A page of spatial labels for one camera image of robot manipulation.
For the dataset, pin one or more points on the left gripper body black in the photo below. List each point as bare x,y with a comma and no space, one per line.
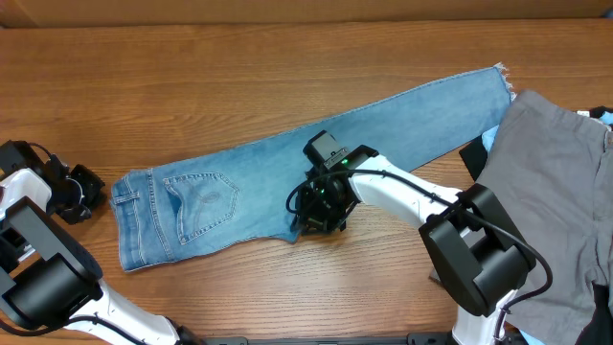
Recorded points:
79,195

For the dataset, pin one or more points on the grey trousers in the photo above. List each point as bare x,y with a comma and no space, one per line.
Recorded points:
551,168

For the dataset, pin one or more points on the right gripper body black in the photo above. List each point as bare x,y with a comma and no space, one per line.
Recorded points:
322,211

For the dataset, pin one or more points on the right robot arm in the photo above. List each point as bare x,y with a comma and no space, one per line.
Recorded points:
477,251

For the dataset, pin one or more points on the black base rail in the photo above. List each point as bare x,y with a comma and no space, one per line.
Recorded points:
409,339

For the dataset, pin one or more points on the black garment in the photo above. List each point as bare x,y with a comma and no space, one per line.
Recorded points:
474,156

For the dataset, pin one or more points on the light blue denim jeans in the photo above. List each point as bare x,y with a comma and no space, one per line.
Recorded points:
201,205

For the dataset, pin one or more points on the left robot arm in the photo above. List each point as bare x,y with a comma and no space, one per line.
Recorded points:
49,281

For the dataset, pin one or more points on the light blue garment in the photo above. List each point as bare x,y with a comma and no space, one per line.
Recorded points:
488,138

